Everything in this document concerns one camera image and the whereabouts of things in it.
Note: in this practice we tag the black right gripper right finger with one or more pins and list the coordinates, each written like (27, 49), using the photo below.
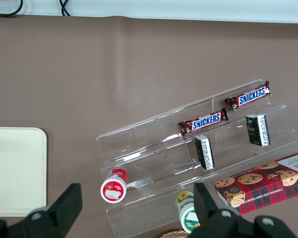
(213, 223)

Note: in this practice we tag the Snickers chocolate bar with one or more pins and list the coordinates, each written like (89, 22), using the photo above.
(203, 121)
(248, 95)

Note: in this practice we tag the light wicker basket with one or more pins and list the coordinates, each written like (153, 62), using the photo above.
(173, 234)

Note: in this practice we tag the green lid yogurt cup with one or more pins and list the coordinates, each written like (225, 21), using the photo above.
(186, 213)

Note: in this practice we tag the red lid yogurt cup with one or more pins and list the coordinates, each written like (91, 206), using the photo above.
(114, 189)

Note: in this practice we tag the beige plastic tray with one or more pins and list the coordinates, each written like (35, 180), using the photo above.
(15, 171)

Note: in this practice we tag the clear acrylic step shelf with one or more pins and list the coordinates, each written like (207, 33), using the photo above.
(151, 158)

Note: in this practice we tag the red tartan cookie box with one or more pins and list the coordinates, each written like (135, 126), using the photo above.
(263, 183)

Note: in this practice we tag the small black box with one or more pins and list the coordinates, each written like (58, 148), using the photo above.
(258, 130)
(204, 152)

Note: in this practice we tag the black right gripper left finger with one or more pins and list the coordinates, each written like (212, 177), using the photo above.
(59, 213)

